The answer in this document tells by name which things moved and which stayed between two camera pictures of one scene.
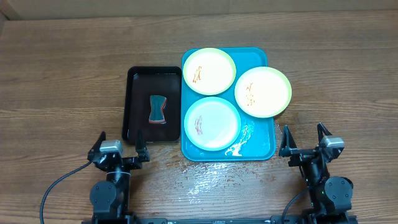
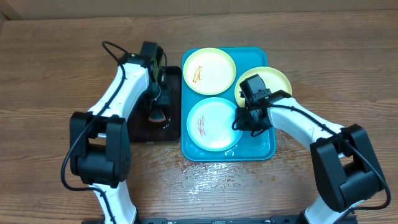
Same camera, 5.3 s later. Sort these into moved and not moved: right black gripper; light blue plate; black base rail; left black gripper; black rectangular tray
Moved: right black gripper; left black gripper
Not moved: light blue plate; black base rail; black rectangular tray
